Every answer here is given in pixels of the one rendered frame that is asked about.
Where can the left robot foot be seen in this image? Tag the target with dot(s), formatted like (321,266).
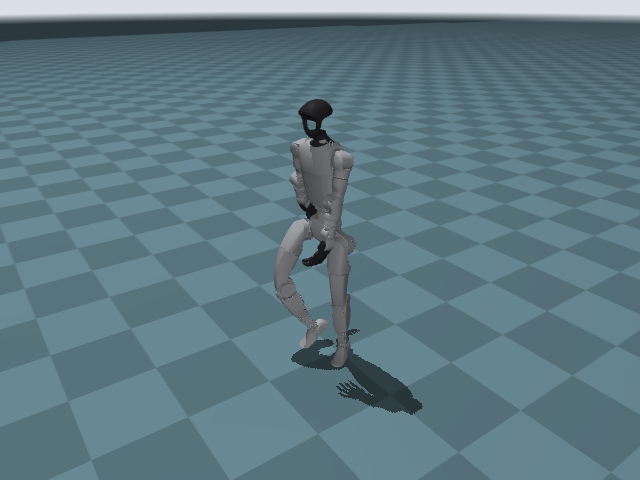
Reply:
(340,355)

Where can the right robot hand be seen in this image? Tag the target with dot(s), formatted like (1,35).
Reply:
(310,211)

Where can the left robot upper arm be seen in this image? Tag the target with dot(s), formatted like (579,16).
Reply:
(342,163)

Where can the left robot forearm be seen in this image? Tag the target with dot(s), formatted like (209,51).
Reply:
(328,232)

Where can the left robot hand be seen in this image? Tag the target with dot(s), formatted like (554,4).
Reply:
(318,256)

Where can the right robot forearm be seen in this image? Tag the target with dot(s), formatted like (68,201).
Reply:
(301,196)

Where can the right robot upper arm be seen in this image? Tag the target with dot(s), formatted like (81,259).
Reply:
(296,177)

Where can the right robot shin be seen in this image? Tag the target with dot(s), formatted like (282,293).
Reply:
(296,305)

